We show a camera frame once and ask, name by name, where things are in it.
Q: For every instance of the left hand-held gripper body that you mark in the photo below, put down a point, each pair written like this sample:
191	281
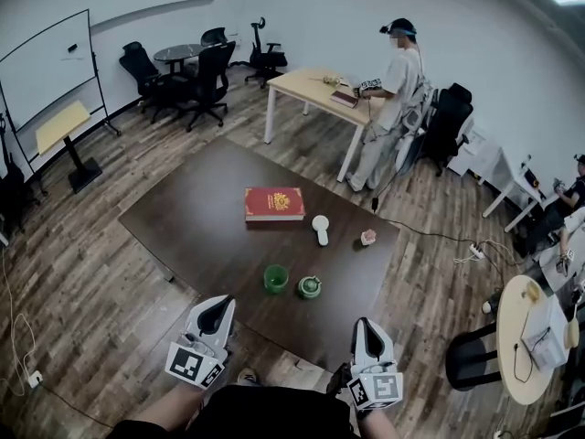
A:
189	364

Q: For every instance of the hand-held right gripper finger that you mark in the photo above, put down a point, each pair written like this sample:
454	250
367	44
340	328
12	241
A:
356	341
381	341

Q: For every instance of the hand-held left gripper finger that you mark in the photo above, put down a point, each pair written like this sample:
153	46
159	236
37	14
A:
228	318
206	307

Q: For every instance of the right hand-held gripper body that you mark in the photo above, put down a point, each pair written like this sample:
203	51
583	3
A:
375	389

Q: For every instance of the green travel cup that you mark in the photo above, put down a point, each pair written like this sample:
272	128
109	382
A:
275	281

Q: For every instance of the person's left forearm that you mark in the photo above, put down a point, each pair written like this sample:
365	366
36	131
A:
160	412

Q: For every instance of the person's right forearm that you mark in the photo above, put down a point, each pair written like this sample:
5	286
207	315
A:
377	425

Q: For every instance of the person's right shoe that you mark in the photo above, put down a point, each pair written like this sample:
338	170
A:
339	378

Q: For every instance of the person's shoe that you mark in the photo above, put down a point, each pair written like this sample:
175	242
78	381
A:
339	378
249	376

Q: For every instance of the person's left shoe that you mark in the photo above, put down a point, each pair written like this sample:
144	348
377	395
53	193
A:
249	376

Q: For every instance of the black round-back chair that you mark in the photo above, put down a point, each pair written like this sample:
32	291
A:
471	359

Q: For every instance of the person's black clothing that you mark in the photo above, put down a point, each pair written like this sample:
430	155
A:
274	414

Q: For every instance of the white handheld fan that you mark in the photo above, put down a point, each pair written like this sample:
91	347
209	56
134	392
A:
321	229

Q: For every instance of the red hardcover book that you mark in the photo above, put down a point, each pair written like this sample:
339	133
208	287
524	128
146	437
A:
273	203

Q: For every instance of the white power strip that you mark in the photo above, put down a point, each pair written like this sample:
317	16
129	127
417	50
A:
475	250

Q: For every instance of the round beige table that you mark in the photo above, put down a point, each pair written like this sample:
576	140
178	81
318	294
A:
514	336

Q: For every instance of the black power adapter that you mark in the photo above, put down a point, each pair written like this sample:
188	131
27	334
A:
375	204

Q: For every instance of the white box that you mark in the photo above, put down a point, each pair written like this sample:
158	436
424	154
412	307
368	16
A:
546	336

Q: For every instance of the beige handheld fan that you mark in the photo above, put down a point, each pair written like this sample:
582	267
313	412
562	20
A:
571	329

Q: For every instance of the white desk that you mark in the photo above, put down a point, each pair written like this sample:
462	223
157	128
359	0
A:
496	163

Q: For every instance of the white office chair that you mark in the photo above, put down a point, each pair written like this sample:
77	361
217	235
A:
413	126

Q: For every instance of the black high-back office chair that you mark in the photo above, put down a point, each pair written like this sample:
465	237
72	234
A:
450	121

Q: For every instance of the black guitar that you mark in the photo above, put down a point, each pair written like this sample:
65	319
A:
11	181

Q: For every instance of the wooden lectern stand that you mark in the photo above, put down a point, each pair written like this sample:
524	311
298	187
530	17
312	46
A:
61	124

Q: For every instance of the light wooden desk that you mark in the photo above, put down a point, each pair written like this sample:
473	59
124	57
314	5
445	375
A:
301	85

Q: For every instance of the dark red book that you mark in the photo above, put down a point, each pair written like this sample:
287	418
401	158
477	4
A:
344	99

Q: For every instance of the black office chair with headrest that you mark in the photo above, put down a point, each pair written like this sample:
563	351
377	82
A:
265	60

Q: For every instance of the round black table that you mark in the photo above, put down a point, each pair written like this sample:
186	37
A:
177	53

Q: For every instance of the small beige ornaments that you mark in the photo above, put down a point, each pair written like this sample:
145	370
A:
332	80

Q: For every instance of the wheeled whiteboard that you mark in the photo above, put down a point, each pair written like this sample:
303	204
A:
45	71

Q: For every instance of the whiteboard eraser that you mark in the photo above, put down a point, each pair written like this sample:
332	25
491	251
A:
72	48

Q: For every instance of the white wall charger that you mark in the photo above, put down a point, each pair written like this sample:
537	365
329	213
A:
35	378

